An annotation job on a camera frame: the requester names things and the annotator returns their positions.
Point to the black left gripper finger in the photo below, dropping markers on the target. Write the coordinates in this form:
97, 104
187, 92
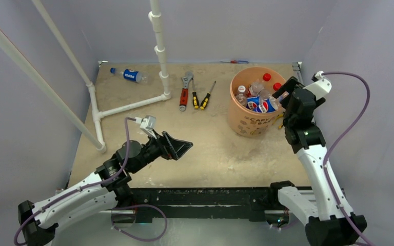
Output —
177, 148
162, 140

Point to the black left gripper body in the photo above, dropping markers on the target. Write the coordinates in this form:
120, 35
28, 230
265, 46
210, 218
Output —
151, 151

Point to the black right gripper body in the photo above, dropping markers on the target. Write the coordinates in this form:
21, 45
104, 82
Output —
288, 119

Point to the Pepsi bottle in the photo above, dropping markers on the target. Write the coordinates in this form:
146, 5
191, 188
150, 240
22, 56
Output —
267, 103

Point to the red label bottle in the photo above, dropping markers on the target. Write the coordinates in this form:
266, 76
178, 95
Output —
266, 77
263, 93

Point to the orange plastic bin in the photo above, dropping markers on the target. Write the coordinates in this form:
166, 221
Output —
246, 122

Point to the clear bottle red cap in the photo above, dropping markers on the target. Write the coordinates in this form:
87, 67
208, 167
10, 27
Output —
241, 95

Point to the Pepsi bottle front edge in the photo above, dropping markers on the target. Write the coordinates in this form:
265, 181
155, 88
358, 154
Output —
253, 103

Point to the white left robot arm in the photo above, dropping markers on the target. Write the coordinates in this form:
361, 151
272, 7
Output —
108, 184

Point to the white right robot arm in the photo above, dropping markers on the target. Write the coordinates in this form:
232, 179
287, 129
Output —
331, 219

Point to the yellow black screwdriver left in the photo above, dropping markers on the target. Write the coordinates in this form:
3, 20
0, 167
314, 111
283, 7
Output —
195, 100

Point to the yellow black screwdriver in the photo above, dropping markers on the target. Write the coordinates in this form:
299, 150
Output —
205, 101
195, 100

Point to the yellow black screwdriver right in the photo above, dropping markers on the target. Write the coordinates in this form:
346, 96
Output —
205, 101

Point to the Pepsi bottle far corner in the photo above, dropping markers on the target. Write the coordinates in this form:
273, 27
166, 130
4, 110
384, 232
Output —
131, 75

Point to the red blue screwdriver far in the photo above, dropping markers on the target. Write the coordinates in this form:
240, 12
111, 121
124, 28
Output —
235, 61

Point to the yellow handled pliers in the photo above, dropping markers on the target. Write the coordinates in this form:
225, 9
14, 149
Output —
278, 120

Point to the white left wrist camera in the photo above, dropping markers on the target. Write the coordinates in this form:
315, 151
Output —
147, 125

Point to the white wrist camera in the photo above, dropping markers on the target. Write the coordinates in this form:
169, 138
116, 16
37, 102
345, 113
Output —
321, 85
147, 125

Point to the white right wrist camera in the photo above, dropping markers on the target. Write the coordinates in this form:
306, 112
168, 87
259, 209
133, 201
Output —
321, 85

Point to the red handled adjustable wrench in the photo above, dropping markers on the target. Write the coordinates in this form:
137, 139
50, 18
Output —
186, 79

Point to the black aluminium base frame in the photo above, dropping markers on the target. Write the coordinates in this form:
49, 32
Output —
255, 204

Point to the white PVC pipe frame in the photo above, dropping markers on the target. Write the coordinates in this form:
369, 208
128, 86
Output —
45, 99

